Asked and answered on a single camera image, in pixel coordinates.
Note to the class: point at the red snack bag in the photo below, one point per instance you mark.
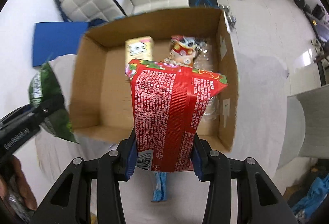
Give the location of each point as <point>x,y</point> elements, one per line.
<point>168,102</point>

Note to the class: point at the open cardboard box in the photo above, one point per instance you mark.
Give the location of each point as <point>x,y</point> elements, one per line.
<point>101,105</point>

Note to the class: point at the person's left hand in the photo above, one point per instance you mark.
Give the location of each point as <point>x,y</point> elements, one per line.
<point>23,187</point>

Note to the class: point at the blue bag on floor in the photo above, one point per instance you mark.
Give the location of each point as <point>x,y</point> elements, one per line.
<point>312,200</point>

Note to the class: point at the blue foam mat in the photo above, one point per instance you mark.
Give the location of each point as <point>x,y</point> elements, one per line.
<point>54,39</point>

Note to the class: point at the blue snack packet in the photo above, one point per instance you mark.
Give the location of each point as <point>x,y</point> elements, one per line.
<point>160,191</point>

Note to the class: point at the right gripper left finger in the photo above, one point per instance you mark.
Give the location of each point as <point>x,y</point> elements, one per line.
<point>69,199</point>

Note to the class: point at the black speaker box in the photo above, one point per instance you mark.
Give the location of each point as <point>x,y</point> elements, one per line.
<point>319,12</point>

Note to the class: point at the left white padded chair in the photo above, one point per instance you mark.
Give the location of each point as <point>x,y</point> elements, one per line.
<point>89,10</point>

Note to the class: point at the dumbbell on floor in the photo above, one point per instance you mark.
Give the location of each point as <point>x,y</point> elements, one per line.
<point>231,19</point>

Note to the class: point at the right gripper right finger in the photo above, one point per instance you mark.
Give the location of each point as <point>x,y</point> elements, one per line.
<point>258,199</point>

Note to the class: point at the green snack bag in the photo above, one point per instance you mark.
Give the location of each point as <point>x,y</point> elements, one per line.
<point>44,91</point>

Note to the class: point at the orange cat snack bag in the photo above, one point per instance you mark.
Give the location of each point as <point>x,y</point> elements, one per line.
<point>184,50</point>

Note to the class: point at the yellow tissue pack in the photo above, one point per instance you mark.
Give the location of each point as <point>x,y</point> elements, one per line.
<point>139,48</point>

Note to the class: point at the dark wooden chair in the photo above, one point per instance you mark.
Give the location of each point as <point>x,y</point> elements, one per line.
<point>321,61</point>

